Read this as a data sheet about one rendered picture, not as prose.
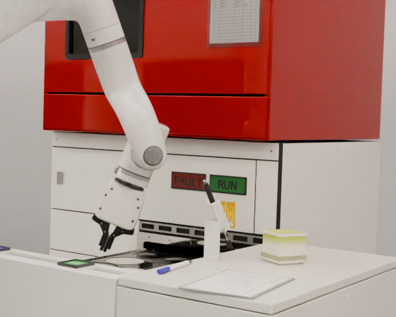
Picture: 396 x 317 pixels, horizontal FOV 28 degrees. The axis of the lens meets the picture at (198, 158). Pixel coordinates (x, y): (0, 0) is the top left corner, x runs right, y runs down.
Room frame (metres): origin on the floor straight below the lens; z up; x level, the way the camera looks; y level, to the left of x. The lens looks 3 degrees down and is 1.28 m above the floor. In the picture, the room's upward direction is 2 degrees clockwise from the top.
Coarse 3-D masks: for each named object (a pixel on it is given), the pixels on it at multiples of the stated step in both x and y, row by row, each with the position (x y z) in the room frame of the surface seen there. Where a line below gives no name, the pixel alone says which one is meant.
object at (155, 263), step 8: (120, 256) 2.10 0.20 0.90; (128, 256) 2.10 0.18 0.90; (136, 256) 2.11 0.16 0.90; (144, 256) 2.11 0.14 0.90; (152, 256) 2.12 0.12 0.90; (160, 256) 2.12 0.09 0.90; (168, 256) 2.13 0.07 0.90; (176, 256) 2.12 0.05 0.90; (184, 256) 2.13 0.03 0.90; (104, 264) 1.98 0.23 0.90; (112, 264) 1.98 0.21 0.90; (120, 264) 1.98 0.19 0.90; (128, 264) 1.99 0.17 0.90; (136, 264) 1.99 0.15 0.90; (144, 264) 2.00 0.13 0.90; (152, 264) 2.00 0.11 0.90; (160, 264) 2.00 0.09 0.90; (168, 264) 2.01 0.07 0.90
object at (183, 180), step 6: (174, 174) 2.22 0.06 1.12; (180, 174) 2.20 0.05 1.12; (186, 174) 2.19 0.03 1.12; (192, 174) 2.18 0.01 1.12; (174, 180) 2.22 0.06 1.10; (180, 180) 2.20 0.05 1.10; (186, 180) 2.19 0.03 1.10; (192, 180) 2.18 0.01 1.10; (198, 180) 2.17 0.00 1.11; (174, 186) 2.22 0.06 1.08; (180, 186) 2.20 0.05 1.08; (186, 186) 2.19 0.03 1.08; (192, 186) 2.18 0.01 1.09; (198, 186) 2.17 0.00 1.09
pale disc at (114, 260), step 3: (114, 258) 2.07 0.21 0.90; (117, 258) 2.07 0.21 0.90; (120, 258) 2.07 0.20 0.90; (123, 258) 2.07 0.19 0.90; (126, 258) 2.07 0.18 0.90; (129, 258) 2.08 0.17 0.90; (132, 258) 2.08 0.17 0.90; (108, 261) 2.02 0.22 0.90; (111, 261) 2.02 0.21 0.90; (114, 261) 2.02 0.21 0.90; (117, 261) 2.02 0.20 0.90; (120, 261) 2.02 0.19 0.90; (123, 261) 2.02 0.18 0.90; (126, 261) 2.02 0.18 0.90; (129, 261) 2.03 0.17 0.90; (132, 261) 2.03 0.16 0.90; (135, 261) 2.03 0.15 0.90; (138, 261) 2.03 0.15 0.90; (141, 261) 2.03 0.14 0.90
